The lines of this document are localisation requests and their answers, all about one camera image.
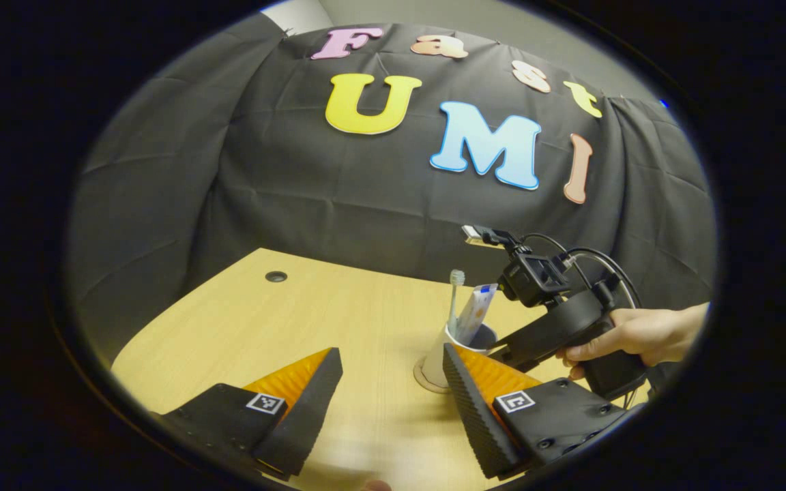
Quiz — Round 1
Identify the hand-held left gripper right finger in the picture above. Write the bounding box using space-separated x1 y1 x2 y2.
441 342 630 480

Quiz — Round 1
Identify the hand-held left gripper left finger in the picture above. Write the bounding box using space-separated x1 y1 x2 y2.
154 347 345 477

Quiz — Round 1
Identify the round cork coaster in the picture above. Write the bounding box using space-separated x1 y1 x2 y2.
412 359 450 395

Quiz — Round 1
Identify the white cup with wooden handle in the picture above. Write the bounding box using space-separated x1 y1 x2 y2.
422 324 498 391

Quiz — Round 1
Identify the white toothpaste tube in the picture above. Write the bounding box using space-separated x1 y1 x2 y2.
456 284 499 345

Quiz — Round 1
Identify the pale blue toothbrush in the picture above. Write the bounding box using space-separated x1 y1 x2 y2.
447 269 467 338

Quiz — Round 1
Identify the light wooden desktop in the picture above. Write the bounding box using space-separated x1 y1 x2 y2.
112 248 653 491

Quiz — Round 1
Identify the black backdrop cloth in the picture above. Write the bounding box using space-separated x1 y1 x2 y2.
69 14 718 369

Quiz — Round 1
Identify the black cable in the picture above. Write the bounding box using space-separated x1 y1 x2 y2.
521 233 641 311

